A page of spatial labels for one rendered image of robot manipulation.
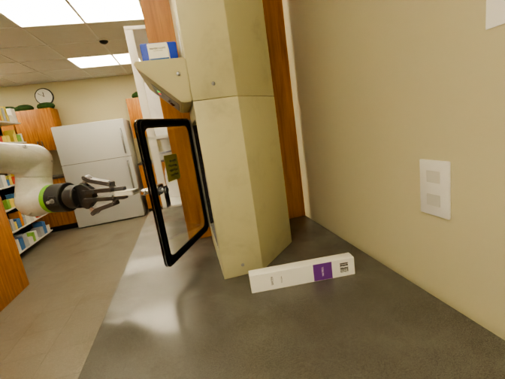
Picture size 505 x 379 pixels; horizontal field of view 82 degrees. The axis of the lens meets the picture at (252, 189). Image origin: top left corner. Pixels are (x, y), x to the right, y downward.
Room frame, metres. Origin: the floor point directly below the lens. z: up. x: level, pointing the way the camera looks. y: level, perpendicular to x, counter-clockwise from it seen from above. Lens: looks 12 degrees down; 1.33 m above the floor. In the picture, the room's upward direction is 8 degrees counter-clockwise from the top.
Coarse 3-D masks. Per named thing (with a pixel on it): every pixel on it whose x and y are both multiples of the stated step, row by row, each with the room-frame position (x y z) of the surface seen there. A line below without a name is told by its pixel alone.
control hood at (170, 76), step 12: (156, 60) 0.72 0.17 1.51; (168, 60) 0.72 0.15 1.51; (180, 60) 0.73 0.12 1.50; (144, 72) 0.71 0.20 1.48; (156, 72) 0.72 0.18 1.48; (168, 72) 0.72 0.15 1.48; (180, 72) 0.73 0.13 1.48; (156, 84) 0.74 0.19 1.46; (168, 84) 0.72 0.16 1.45; (180, 84) 0.73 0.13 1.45; (168, 96) 0.81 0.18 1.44; (180, 96) 0.72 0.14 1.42; (180, 108) 0.90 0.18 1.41
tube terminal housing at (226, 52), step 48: (192, 0) 0.74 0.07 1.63; (240, 0) 0.82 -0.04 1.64; (192, 48) 0.73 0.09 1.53; (240, 48) 0.79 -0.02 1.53; (192, 96) 0.73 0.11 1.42; (240, 96) 0.76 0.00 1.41; (240, 144) 0.75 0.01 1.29; (240, 192) 0.75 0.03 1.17; (240, 240) 0.74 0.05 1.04; (288, 240) 0.90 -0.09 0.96
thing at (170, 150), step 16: (160, 128) 0.84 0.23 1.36; (176, 128) 0.93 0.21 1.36; (160, 144) 0.82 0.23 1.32; (176, 144) 0.91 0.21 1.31; (160, 160) 0.81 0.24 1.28; (176, 160) 0.89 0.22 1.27; (192, 160) 1.00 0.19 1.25; (160, 176) 0.79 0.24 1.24; (176, 176) 0.87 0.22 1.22; (192, 176) 0.98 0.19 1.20; (176, 192) 0.86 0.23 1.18; (192, 192) 0.96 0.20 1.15; (176, 208) 0.84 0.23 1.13; (192, 208) 0.94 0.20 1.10; (176, 224) 0.82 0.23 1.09; (192, 224) 0.92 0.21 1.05; (160, 240) 0.74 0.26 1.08; (176, 240) 0.80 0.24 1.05
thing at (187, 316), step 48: (144, 240) 1.16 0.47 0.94; (336, 240) 0.88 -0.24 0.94; (144, 288) 0.75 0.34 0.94; (192, 288) 0.71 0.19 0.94; (240, 288) 0.67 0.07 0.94; (288, 288) 0.64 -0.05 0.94; (336, 288) 0.61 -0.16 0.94; (384, 288) 0.59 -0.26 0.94; (96, 336) 0.56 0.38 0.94; (144, 336) 0.54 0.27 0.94; (192, 336) 0.52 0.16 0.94; (240, 336) 0.50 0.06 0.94; (288, 336) 0.48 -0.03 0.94; (336, 336) 0.46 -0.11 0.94; (384, 336) 0.45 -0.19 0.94; (432, 336) 0.43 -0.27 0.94; (480, 336) 0.41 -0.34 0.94
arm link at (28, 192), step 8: (16, 184) 0.93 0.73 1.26; (24, 184) 0.92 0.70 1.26; (32, 184) 0.93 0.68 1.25; (40, 184) 0.94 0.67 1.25; (48, 184) 0.94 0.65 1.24; (16, 192) 0.92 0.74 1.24; (24, 192) 0.91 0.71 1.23; (32, 192) 0.91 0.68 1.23; (40, 192) 0.91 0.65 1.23; (16, 200) 0.91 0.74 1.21; (24, 200) 0.91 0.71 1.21; (32, 200) 0.90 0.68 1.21; (40, 200) 0.90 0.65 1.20; (24, 208) 0.91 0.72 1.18; (32, 208) 0.91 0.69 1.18; (40, 208) 0.90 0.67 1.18; (32, 216) 0.93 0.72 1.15
